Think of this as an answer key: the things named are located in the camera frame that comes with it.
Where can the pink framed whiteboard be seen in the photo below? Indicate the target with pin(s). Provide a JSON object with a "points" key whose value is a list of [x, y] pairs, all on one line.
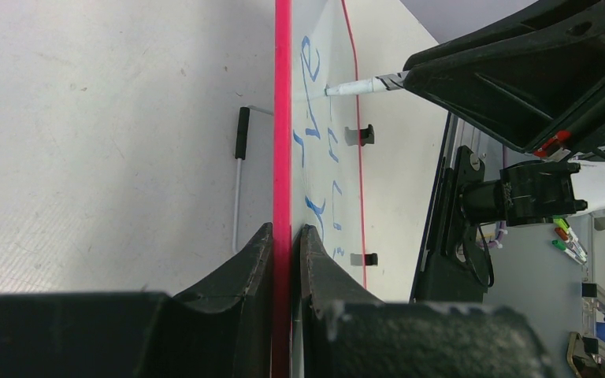
{"points": [[317, 173]]}

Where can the black whiteboard clip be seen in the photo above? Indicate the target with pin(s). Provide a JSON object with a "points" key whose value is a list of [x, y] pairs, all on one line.
{"points": [[364, 259], [359, 137]]}

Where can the black whiteboard clip right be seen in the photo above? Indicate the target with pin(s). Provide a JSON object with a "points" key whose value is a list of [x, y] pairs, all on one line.
{"points": [[364, 259]]}

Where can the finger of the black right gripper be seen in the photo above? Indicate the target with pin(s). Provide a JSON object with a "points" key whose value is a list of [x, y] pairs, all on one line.
{"points": [[542, 25], [523, 90]]}

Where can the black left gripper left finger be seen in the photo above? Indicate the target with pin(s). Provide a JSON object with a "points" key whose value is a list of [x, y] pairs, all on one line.
{"points": [[218, 327]]}

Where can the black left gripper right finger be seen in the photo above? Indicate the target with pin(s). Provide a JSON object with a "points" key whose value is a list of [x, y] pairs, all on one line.
{"points": [[349, 332]]}

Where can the black whiteboard clip left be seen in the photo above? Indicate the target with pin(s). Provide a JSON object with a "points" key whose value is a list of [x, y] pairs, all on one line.
{"points": [[359, 137]]}

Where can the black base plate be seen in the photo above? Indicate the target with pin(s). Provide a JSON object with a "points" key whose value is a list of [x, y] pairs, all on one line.
{"points": [[451, 267]]}

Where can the white whiteboard marker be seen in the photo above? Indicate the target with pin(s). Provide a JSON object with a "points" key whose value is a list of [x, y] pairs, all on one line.
{"points": [[376, 84]]}

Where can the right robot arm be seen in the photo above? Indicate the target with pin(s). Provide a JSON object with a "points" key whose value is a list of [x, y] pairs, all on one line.
{"points": [[529, 192]]}

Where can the wire whiteboard stand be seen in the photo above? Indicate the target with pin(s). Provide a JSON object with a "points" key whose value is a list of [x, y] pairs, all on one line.
{"points": [[240, 153]]}

